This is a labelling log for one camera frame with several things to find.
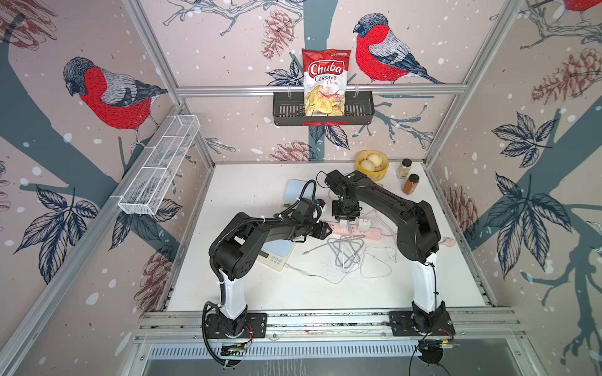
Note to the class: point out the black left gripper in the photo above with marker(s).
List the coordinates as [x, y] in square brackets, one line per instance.
[322, 230]

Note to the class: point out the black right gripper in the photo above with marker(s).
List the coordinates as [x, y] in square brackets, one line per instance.
[351, 215]

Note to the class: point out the pink power strip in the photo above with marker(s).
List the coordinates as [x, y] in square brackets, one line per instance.
[373, 235]

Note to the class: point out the blue-top kitchen scale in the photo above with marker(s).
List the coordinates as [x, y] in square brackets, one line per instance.
[275, 254]
[298, 188]

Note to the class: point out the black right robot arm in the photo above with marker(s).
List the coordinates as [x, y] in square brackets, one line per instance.
[417, 239]

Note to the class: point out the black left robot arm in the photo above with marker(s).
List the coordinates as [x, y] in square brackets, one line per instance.
[237, 248]

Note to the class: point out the yellow rimmed wooden bowl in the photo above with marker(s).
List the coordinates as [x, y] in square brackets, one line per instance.
[379, 173]

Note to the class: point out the bun in bowl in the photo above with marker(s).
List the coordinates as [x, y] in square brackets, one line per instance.
[368, 165]
[376, 159]

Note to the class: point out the brown spice jar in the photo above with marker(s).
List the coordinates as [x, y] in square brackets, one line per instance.
[411, 184]

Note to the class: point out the light spice jar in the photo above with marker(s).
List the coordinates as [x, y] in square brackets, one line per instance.
[404, 169]

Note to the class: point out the red cassava chips bag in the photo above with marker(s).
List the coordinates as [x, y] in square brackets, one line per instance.
[325, 78]

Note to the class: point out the black hanging wire basket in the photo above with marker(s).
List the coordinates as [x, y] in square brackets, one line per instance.
[288, 110]

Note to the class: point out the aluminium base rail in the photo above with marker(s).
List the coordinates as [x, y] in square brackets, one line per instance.
[331, 325]

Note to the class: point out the white mesh wall shelf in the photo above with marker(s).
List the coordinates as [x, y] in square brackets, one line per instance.
[152, 182]

